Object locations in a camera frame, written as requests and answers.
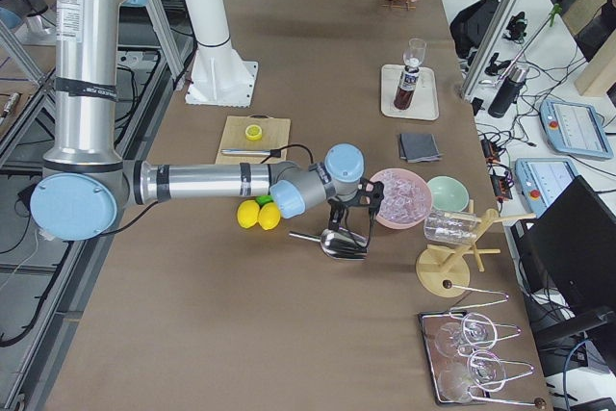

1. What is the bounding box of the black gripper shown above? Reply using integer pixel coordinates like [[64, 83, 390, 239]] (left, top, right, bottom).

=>
[[327, 178, 384, 250]]

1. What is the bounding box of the oolong tea bottle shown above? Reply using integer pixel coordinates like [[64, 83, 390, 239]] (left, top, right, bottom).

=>
[[393, 58, 420, 111]]

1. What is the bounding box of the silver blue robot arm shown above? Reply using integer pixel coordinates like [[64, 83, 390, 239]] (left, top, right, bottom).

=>
[[30, 0, 384, 259]]

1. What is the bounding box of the steel ice scoop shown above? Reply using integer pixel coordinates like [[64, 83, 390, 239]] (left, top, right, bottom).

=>
[[289, 228, 368, 260]]

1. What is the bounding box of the pink bowl of ice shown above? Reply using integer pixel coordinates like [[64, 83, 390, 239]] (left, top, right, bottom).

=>
[[371, 167, 432, 230]]

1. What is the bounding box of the grey folded cloth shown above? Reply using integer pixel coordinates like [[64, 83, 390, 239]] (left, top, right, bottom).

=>
[[398, 133, 441, 163]]

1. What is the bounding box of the yellow lemon lower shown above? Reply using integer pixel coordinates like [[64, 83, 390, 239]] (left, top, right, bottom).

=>
[[258, 202, 281, 231]]

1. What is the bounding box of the yellow lemon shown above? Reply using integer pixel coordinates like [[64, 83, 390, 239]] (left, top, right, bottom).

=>
[[258, 202, 281, 231], [236, 199, 261, 229]]

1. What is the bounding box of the green lime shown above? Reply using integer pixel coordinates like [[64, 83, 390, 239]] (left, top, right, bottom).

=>
[[255, 195, 273, 206]]

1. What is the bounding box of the green bowl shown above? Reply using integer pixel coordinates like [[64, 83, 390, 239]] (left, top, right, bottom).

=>
[[427, 176, 470, 212]]

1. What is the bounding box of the steel muddler black tip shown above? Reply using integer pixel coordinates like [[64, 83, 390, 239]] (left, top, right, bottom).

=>
[[219, 148, 282, 158]]

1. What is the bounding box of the clear glass mug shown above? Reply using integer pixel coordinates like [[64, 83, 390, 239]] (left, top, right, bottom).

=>
[[423, 210, 480, 244]]

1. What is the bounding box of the wooden cup tree stand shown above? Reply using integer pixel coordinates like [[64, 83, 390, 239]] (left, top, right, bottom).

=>
[[415, 200, 536, 297]]

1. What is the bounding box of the yellow lemon upper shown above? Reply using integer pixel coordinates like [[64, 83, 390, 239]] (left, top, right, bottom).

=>
[[236, 199, 261, 229]]

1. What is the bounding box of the white rabbit tray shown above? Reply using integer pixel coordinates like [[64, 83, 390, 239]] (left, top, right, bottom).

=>
[[380, 64, 439, 121]]

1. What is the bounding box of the bamboo cutting board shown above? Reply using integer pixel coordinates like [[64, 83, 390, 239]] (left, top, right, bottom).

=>
[[215, 116, 291, 165]]

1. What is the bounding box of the half lemon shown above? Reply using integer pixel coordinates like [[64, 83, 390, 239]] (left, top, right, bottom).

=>
[[244, 124, 264, 141]]

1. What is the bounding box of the hanging wine glass upper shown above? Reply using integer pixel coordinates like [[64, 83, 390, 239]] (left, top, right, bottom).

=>
[[434, 313, 522, 358]]

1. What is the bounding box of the hanging wine glass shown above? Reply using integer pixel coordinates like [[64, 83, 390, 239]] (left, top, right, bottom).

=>
[[434, 313, 522, 358], [437, 349, 534, 401]]

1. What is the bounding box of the black thermos bottle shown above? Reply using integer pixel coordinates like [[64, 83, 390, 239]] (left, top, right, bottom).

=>
[[488, 64, 528, 118]]

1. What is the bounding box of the teach pendant lower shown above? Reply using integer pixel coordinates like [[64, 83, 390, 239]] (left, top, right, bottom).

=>
[[514, 158, 578, 217]]

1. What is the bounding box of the teach pendant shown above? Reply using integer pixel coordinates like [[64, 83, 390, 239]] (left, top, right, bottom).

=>
[[514, 158, 578, 217], [540, 99, 614, 160]]

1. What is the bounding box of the black glass holder tray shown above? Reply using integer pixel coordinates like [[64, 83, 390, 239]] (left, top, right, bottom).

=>
[[418, 310, 475, 406]]

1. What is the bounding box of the hanging wine glass lower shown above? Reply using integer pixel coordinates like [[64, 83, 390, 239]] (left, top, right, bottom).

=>
[[437, 349, 534, 401]]

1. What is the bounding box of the black monitor right edge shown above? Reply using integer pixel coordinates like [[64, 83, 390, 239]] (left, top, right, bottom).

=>
[[526, 176, 615, 313]]

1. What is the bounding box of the teach pendant upper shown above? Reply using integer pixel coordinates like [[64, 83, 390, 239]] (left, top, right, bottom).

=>
[[540, 99, 614, 160]]

